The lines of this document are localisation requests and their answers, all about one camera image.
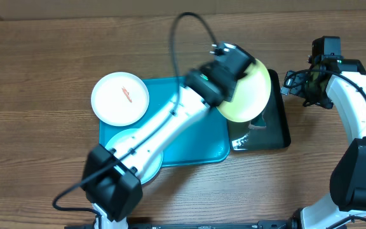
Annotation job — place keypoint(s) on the yellow green plate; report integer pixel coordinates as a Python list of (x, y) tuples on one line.
[(251, 95)]

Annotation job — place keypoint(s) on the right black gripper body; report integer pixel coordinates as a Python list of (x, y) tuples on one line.
[(293, 84)]

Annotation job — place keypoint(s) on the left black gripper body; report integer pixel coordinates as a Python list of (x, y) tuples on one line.
[(231, 87)]

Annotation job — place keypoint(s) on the light blue plate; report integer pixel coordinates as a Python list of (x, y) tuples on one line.
[(152, 170)]

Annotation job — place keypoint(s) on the white pink plate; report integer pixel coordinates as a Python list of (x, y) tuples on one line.
[(120, 99)]

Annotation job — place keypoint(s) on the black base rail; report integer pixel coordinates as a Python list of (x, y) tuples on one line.
[(266, 224)]

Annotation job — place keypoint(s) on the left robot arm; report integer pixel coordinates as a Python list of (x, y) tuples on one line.
[(111, 177)]

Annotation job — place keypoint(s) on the black water tray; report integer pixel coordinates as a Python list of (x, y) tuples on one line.
[(276, 135)]

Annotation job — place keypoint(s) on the green scrubbing sponge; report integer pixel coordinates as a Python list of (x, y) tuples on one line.
[(258, 122)]

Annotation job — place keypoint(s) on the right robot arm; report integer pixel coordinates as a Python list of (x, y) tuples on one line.
[(343, 84)]

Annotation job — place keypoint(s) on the teal plastic tray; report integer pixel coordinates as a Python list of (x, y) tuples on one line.
[(205, 141)]

